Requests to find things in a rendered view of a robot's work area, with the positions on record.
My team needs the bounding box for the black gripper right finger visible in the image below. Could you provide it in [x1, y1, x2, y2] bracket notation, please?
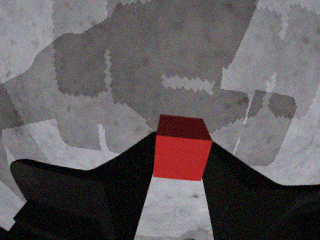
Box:
[203, 140, 320, 240]

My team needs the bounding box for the red block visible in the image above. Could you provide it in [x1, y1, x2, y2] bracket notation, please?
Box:
[153, 115, 212, 181]

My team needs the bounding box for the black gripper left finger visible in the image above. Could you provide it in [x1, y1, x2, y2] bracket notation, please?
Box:
[11, 132, 157, 240]

